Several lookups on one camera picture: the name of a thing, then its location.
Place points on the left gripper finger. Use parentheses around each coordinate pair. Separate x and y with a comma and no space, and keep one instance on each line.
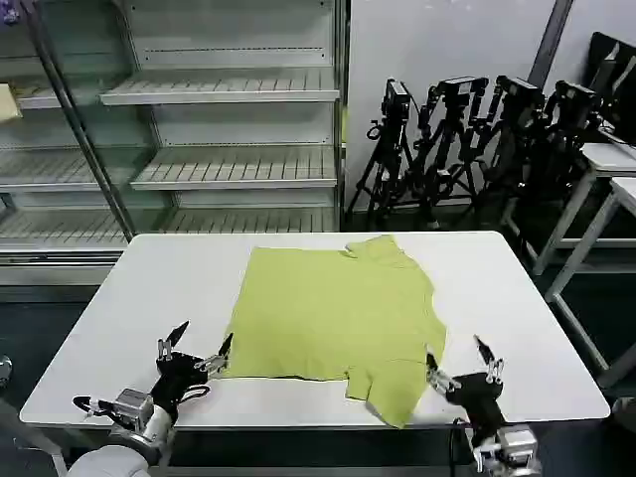
(171,339)
(218,360)

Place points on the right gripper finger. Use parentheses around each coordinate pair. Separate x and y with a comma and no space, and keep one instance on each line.
(489,358)
(437,375)

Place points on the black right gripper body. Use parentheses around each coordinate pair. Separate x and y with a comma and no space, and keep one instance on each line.
(477,397)

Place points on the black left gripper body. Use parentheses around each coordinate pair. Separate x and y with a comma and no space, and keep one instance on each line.
(176,377)

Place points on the yellow-green shirt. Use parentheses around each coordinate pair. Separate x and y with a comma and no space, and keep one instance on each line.
(333,318)

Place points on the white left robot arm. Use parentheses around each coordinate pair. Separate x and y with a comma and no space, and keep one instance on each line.
(124,449)

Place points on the white rounded table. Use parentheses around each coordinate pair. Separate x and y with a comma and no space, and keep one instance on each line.
(149,298)

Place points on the glass-fronted grey shelf rack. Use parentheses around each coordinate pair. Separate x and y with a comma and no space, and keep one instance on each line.
(54,164)

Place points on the empty grey metal shelf rack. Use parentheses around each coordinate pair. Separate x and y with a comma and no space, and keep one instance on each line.
(233,119)

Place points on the black computer monitor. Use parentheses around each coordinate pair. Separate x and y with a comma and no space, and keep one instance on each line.
(621,84)

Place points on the black camera on tripod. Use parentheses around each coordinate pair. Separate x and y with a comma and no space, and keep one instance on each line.
(566,139)
(392,144)
(449,144)
(512,144)

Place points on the grey slanted wall beam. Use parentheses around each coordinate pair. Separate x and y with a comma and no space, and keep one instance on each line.
(549,49)

